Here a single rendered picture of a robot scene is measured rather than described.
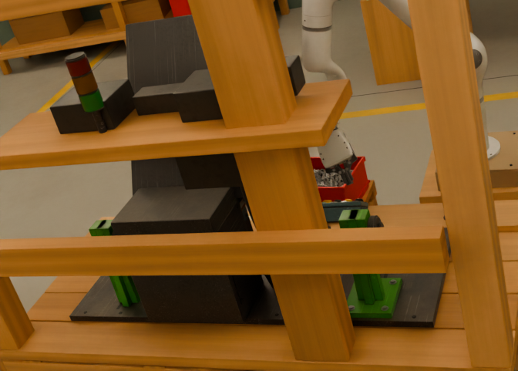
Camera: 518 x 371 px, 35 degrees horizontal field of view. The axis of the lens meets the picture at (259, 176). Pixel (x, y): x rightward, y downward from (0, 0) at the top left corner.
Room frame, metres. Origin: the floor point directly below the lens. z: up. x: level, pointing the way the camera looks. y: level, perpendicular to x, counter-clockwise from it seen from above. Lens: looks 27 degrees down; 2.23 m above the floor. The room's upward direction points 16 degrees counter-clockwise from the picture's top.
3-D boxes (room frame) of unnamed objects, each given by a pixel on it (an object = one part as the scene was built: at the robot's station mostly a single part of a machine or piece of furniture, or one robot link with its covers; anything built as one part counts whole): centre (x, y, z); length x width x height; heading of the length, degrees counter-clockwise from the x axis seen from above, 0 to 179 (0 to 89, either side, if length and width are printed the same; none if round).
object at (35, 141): (1.81, 0.20, 1.52); 0.90 x 0.25 x 0.04; 63
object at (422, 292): (2.04, 0.08, 0.89); 1.10 x 0.42 x 0.02; 63
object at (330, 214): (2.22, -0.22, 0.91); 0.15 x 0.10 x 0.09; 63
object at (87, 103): (1.82, 0.32, 1.62); 0.05 x 0.05 x 0.05
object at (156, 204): (1.96, 0.24, 1.07); 0.30 x 0.18 x 0.34; 63
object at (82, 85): (1.82, 0.32, 1.67); 0.05 x 0.05 x 0.05
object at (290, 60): (1.71, -0.08, 1.59); 0.15 x 0.07 x 0.07; 63
